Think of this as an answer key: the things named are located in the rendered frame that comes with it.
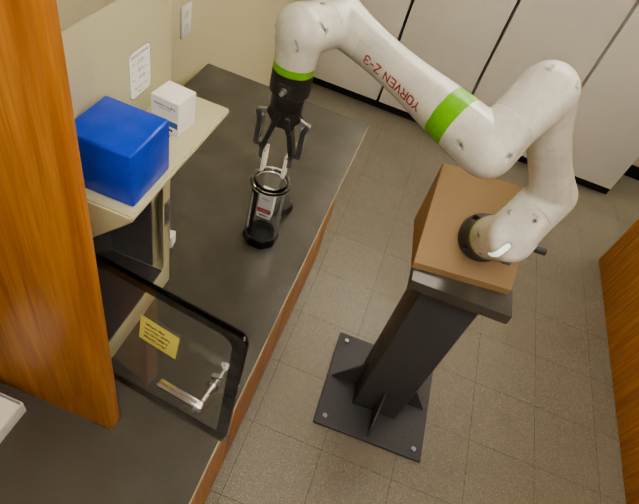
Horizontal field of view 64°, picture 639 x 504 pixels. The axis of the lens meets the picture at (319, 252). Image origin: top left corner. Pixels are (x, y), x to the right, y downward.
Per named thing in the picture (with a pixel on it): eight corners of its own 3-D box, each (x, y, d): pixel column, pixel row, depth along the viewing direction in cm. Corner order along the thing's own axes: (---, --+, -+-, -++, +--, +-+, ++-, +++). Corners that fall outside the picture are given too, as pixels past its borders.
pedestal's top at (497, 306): (507, 253, 176) (513, 245, 174) (505, 324, 154) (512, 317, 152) (420, 221, 177) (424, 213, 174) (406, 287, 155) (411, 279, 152)
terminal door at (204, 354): (104, 368, 108) (82, 244, 79) (226, 441, 104) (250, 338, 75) (101, 371, 108) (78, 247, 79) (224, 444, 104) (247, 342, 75)
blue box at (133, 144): (68, 182, 71) (58, 129, 65) (110, 145, 78) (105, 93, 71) (133, 208, 71) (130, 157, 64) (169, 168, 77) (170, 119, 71)
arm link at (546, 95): (588, 203, 138) (600, 60, 94) (545, 244, 138) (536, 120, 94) (549, 178, 145) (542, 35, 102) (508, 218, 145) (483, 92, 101)
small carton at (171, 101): (151, 125, 83) (150, 92, 79) (169, 111, 87) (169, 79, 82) (177, 137, 83) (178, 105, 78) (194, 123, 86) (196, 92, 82)
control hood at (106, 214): (64, 237, 77) (54, 188, 70) (171, 130, 99) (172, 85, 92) (133, 265, 76) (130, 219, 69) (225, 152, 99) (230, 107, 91)
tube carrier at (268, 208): (235, 239, 146) (244, 183, 130) (250, 216, 153) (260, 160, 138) (270, 253, 145) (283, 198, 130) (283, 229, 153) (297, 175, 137)
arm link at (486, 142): (527, 155, 107) (543, 132, 95) (483, 197, 107) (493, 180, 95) (463, 101, 111) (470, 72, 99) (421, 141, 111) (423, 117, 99)
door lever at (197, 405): (173, 366, 91) (173, 359, 89) (218, 392, 90) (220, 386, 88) (154, 390, 88) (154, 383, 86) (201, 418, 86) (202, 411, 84)
